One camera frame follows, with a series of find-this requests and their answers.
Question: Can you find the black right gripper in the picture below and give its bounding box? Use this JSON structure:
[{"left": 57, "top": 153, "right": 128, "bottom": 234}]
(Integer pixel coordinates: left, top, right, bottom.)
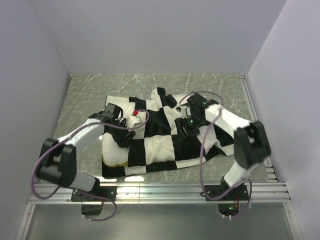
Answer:
[{"left": 174, "top": 113, "right": 205, "bottom": 143}]

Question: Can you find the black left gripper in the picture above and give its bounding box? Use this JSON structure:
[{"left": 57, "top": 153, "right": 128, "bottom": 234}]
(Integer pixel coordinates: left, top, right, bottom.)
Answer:
[{"left": 107, "top": 118, "right": 136, "bottom": 148}]

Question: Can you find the white pillow with yellow edge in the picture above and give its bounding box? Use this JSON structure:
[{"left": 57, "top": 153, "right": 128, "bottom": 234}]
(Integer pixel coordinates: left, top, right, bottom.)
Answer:
[{"left": 101, "top": 95, "right": 135, "bottom": 168}]

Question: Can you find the black white checkered pillowcase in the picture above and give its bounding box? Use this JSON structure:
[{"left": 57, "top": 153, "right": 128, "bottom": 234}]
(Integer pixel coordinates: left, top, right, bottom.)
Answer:
[{"left": 101, "top": 87, "right": 234, "bottom": 178}]

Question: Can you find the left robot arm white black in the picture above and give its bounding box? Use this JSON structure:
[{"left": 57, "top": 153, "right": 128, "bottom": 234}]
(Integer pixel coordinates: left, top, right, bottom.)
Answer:
[{"left": 33, "top": 103, "right": 143, "bottom": 201}]

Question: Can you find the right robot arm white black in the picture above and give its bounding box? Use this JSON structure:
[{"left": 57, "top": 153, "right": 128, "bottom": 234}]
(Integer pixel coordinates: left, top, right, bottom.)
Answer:
[{"left": 176, "top": 92, "right": 271, "bottom": 200}]

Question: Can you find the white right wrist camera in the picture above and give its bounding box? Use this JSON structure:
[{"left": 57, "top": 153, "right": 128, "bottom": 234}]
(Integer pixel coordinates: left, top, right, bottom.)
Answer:
[{"left": 175, "top": 104, "right": 192, "bottom": 119}]

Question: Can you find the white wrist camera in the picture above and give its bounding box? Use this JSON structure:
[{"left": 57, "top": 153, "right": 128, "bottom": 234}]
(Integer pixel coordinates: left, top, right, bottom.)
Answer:
[
  {"left": 126, "top": 110, "right": 143, "bottom": 128},
  {"left": 175, "top": 104, "right": 192, "bottom": 119}
]

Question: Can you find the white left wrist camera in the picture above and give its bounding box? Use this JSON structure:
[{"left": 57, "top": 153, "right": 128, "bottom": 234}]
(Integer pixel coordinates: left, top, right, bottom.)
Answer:
[{"left": 126, "top": 110, "right": 143, "bottom": 128}]

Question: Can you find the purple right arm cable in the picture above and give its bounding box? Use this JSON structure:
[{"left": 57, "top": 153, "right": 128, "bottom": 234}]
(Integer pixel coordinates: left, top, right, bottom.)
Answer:
[{"left": 175, "top": 90, "right": 253, "bottom": 220}]

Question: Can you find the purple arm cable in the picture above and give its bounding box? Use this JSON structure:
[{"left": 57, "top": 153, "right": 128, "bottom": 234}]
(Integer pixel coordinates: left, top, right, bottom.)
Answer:
[
  {"left": 29, "top": 108, "right": 151, "bottom": 222},
  {"left": 175, "top": 90, "right": 253, "bottom": 220}
]

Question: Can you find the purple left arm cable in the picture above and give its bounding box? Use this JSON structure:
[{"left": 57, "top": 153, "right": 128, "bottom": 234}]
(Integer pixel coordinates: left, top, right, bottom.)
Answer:
[{"left": 29, "top": 108, "right": 151, "bottom": 222}]

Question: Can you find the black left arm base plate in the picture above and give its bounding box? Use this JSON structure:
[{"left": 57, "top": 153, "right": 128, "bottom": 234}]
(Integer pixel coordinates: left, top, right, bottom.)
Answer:
[{"left": 70, "top": 186, "right": 118, "bottom": 222}]

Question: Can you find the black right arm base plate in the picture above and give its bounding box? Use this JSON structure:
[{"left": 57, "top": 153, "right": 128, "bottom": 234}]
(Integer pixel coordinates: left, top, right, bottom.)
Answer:
[{"left": 199, "top": 184, "right": 251, "bottom": 217}]

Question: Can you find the aluminium front rail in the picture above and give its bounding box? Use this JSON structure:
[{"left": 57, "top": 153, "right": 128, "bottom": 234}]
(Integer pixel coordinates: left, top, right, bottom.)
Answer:
[{"left": 27, "top": 182, "right": 291, "bottom": 205}]

